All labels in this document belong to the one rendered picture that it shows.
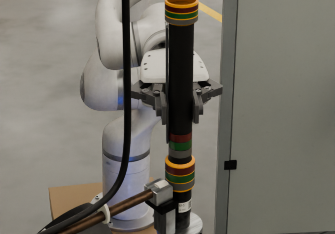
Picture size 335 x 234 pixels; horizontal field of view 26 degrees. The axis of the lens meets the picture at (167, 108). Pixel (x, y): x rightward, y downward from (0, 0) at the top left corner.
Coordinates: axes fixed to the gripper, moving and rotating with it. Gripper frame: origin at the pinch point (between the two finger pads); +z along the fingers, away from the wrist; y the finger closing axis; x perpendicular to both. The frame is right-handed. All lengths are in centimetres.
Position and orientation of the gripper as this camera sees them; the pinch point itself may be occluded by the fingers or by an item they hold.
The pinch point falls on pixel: (179, 108)
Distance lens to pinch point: 100.3
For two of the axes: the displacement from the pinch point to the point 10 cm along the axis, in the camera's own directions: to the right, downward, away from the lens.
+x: 0.0, -8.8, -4.7
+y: -10.0, 0.4, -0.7
